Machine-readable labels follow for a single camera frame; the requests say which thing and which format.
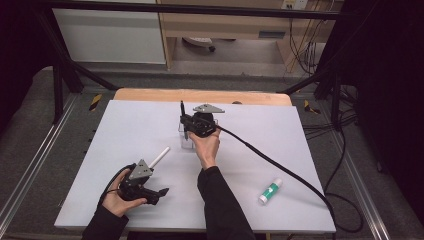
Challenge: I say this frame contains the black pen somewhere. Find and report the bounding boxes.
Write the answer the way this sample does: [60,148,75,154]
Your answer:
[180,100,189,141]

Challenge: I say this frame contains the wall power outlet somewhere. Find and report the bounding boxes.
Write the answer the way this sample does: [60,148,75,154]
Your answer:
[281,0,310,11]

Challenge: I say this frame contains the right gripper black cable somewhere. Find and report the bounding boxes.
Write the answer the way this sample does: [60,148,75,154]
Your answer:
[215,124,337,240]

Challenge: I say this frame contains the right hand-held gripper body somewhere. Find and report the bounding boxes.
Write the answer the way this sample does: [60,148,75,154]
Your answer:
[185,103,226,139]

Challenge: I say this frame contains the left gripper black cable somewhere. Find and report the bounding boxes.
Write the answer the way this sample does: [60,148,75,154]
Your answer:
[99,162,138,205]

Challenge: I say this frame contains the office chair base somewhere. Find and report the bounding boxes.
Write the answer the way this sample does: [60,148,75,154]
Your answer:
[182,36,217,54]

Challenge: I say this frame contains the hanging cable bundle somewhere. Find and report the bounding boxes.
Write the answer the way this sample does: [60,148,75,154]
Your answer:
[287,17,322,76]

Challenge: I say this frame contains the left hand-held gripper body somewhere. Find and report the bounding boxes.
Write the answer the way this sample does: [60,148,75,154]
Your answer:
[118,158,160,205]

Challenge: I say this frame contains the aluminium floor rail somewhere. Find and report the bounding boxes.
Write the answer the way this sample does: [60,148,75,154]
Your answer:
[0,93,80,232]
[333,133,392,240]

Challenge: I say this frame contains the yellow and black tape marker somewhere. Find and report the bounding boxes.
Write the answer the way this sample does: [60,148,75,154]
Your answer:
[303,99,322,115]
[88,93,103,112]

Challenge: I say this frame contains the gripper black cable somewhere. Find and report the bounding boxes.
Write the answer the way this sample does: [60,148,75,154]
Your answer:
[99,162,138,205]
[215,124,337,240]

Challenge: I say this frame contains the black curtain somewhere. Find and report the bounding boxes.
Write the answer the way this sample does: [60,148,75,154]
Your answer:
[0,0,56,136]
[339,0,424,218]

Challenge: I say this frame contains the white cabinet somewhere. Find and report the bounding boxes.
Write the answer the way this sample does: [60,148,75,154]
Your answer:
[52,8,167,65]

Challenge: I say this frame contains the wooden desk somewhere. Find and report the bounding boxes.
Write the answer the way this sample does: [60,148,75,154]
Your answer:
[156,0,345,70]

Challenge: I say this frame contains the wooden table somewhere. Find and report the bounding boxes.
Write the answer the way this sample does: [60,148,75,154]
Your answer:
[112,87,294,107]

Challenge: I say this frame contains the white pen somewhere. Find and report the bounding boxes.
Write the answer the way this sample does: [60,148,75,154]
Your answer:
[148,146,171,169]

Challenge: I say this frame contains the black metal frame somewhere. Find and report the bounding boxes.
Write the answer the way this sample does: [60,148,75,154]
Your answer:
[33,0,348,126]

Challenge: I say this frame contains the black floor cables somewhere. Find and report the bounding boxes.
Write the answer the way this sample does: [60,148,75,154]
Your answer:
[301,84,365,234]

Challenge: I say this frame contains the person's left hand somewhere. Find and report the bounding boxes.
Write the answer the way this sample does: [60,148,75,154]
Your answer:
[101,168,148,218]

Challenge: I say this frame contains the green and white glue stick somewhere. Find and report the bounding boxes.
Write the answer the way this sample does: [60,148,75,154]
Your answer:
[257,177,284,206]

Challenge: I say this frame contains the person's right hand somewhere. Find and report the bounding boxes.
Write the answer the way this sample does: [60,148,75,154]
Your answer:
[190,127,222,170]

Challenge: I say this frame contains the white table board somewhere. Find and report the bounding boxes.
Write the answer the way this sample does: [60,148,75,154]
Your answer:
[53,99,337,235]

